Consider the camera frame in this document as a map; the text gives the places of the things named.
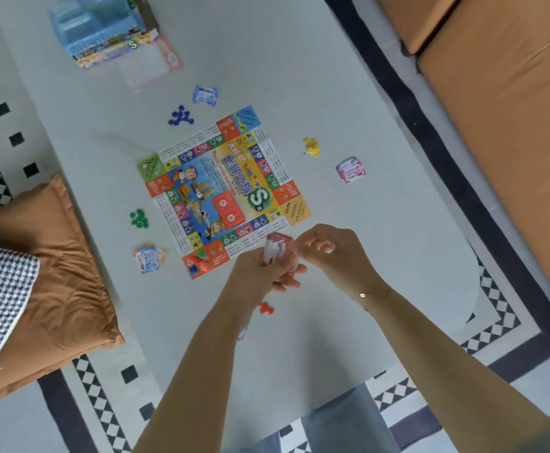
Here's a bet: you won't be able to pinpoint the person's right hand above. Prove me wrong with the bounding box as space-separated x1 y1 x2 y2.
285 224 393 310

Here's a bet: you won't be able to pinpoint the person's left hand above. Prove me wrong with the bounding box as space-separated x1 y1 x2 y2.
217 247 309 322

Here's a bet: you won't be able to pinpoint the deck of red-white cards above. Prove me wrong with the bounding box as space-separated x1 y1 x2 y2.
261 233 302 279

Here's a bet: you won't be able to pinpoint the person's left forearm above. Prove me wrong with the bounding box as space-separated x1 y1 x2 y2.
132 297 262 453

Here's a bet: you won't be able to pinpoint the person's right forearm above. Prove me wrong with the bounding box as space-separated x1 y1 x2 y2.
363 284 550 453

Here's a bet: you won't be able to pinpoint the red card deck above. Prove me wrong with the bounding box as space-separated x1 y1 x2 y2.
212 190 247 231

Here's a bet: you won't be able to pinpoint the colourful square game board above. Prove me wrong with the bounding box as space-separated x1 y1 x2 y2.
136 105 313 281

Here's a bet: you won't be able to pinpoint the pink card stack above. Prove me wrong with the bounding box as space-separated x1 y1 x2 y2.
335 156 367 184

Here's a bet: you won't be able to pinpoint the orange and blue card stack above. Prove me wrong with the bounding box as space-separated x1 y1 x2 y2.
132 241 166 274

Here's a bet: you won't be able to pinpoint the black and white patterned rug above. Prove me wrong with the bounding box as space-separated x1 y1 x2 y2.
0 0 550 453

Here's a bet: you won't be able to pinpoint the pile of blue tokens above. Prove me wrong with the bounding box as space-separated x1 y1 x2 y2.
167 105 196 128

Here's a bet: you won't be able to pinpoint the person's blue jeans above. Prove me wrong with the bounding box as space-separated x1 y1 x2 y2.
222 384 401 453

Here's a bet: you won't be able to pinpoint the brown floor cushion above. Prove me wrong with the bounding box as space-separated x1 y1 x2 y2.
0 173 126 400

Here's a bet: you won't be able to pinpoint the pink clear plastic sheet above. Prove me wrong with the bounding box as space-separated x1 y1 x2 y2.
116 35 185 94

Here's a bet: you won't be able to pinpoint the large orange sofa cushion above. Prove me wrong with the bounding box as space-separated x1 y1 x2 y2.
416 0 550 333

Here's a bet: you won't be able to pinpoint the colourful game box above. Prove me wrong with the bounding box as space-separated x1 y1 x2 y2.
69 0 160 70

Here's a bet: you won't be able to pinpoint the small orange sofa cushion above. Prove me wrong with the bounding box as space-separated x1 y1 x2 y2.
372 0 465 56

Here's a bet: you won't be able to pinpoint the light blue plastic tray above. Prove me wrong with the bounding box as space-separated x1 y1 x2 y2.
49 0 138 58

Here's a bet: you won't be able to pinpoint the thin gold bracelet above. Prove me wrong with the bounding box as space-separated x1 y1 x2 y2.
357 289 393 312

